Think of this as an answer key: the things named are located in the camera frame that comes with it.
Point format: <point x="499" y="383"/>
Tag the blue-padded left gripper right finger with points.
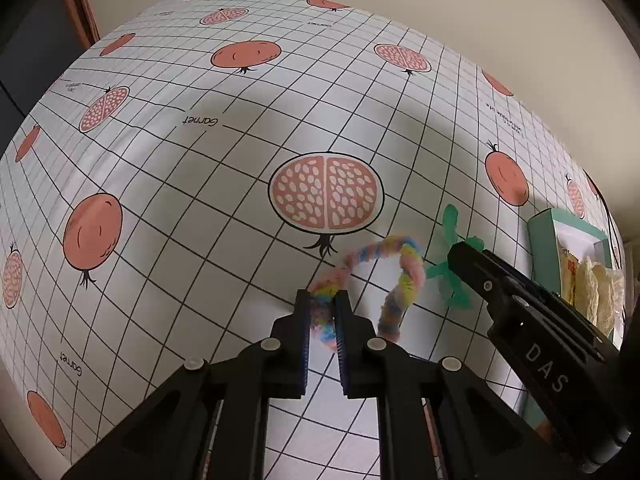
<point x="362" y="356"/>

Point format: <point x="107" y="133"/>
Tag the yellow rice cracker packet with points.
<point x="568" y="274"/>

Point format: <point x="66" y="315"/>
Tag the orange wooden frame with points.
<point x="84" y="24"/>

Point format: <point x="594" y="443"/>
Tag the teal rimmed white tray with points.
<point x="579" y="237"/>

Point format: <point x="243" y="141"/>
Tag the pomegranate print grid tablecloth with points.
<point x="175" y="187"/>

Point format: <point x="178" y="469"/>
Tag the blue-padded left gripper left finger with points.
<point x="288" y="365"/>

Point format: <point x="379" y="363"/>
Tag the cream lace scrunchie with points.
<point x="600" y="295"/>

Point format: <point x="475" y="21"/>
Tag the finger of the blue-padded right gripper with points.
<point x="505" y="289"/>

